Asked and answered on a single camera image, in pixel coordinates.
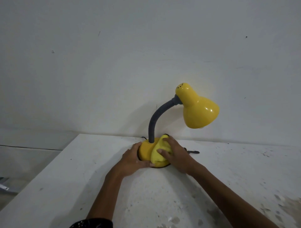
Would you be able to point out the person's right forearm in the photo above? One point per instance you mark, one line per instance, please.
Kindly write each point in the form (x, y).
(225, 199)

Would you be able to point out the grey metal floor object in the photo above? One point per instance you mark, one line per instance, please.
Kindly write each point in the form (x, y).
(5, 186)

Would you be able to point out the person's right thumb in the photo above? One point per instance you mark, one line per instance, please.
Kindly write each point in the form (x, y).
(164, 153)

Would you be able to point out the person's left thumb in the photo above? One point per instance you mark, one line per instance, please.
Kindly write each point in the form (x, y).
(147, 164)

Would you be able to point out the black patterned sleeve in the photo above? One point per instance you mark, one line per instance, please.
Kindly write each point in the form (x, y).
(93, 223)

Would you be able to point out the yellow cleaning cloth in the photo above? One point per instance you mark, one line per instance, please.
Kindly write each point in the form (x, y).
(158, 157)

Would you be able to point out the person's right hand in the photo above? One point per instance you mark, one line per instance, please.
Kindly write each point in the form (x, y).
(180, 156)

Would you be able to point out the person's left hand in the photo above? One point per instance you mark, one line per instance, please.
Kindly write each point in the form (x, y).
(128, 163)

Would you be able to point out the yellow gooseneck desk lamp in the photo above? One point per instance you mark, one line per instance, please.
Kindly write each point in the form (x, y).
(197, 110)

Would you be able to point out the person's left forearm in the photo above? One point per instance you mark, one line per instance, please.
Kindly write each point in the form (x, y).
(105, 195)

